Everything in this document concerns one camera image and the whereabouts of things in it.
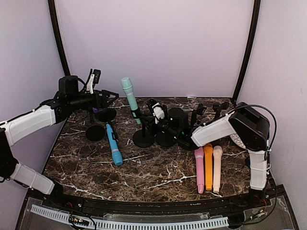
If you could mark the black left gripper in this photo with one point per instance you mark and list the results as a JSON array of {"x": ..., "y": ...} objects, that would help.
[{"x": 105, "y": 94}]

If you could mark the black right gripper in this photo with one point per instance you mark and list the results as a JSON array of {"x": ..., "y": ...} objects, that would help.
[{"x": 151, "y": 127}]

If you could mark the black stand with blue microphone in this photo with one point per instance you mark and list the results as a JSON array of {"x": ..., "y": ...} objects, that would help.
[{"x": 106, "y": 116}]

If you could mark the black stand with green microphone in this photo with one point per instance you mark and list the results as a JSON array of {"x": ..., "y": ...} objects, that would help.
[{"x": 143, "y": 138}]

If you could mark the black stand with pink microphone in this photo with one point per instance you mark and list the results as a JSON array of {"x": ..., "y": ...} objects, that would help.
[{"x": 165, "y": 139}]

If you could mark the mint green toy microphone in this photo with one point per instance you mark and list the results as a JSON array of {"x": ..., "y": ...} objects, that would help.
[{"x": 128, "y": 90}]

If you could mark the black stand with purple microphone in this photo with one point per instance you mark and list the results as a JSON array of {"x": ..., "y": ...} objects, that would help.
[{"x": 95, "y": 132}]

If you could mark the black stand with orange microphone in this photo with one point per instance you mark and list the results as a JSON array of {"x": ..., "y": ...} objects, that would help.
[{"x": 184, "y": 140}]

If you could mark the blue toy microphone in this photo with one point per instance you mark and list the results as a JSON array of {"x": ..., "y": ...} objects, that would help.
[{"x": 116, "y": 155}]

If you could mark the pink toy microphone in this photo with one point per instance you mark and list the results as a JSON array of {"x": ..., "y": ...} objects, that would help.
[{"x": 199, "y": 155}]

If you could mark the orange toy microphone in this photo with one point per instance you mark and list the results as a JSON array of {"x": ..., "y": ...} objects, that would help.
[{"x": 208, "y": 154}]

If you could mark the black stand for beige microphone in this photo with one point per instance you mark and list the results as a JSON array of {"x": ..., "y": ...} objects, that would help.
[{"x": 218, "y": 108}]

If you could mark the beige toy microphone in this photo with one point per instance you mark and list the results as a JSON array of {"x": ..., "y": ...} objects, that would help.
[{"x": 217, "y": 155}]

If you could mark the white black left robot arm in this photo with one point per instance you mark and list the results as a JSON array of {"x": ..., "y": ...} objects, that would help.
[{"x": 69, "y": 98}]

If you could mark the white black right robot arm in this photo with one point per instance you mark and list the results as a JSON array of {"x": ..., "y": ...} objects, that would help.
[{"x": 247, "y": 127}]

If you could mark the white floral plate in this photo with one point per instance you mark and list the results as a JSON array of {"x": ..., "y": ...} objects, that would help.
[{"x": 237, "y": 140}]

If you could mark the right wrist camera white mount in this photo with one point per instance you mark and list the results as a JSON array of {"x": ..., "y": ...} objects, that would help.
[{"x": 158, "y": 111}]

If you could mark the black left corner post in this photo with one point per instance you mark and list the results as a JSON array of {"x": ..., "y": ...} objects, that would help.
[{"x": 57, "y": 36}]

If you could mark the black corner post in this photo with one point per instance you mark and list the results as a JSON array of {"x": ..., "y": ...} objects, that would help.
[
  {"x": 57, "y": 36},
  {"x": 248, "y": 49}
]

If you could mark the white slotted cable duct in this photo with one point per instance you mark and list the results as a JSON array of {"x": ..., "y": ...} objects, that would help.
[{"x": 132, "y": 222}]

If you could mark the black aluminium rail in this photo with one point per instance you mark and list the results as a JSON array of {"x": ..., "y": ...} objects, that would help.
[{"x": 95, "y": 207}]

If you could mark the black right corner post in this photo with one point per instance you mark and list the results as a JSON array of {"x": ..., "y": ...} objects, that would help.
[{"x": 248, "y": 49}]

